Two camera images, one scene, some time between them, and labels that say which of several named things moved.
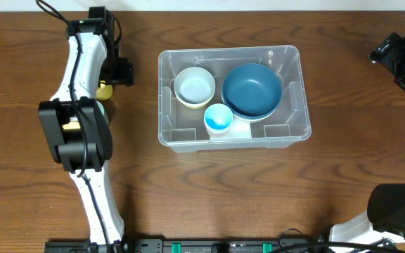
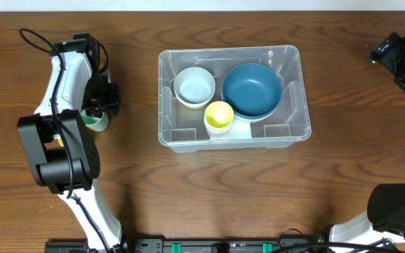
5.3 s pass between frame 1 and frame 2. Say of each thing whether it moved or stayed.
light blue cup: moved
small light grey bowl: stayed
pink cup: stayed
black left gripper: moved
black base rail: stayed
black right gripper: stayed
